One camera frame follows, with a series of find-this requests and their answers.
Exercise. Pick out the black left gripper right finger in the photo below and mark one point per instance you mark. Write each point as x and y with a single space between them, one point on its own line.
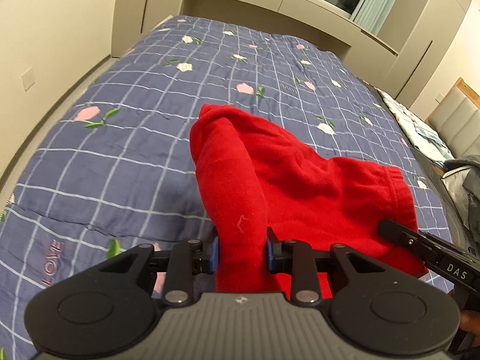
296 259

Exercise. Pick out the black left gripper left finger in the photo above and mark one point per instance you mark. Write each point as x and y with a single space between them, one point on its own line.
187 259

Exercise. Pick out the red pants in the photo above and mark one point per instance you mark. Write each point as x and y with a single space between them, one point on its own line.
254 176

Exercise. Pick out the right hand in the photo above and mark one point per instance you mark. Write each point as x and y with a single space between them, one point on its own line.
470 322

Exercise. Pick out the grey white bag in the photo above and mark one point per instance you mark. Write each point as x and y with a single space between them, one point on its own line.
470 218

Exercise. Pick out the grey jacket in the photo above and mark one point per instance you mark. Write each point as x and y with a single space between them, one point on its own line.
461 179

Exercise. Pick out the blue floral checked quilt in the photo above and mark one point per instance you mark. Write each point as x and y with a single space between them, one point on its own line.
116 169

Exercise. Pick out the light blue folded bedding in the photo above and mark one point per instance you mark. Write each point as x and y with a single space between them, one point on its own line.
420 134

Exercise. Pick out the wooden padded headboard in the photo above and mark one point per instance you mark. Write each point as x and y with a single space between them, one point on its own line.
456 120

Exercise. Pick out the beige window cabinet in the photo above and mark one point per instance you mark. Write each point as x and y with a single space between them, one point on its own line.
400 59

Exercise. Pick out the white wall switch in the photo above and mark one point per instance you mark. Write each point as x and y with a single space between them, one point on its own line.
28 79

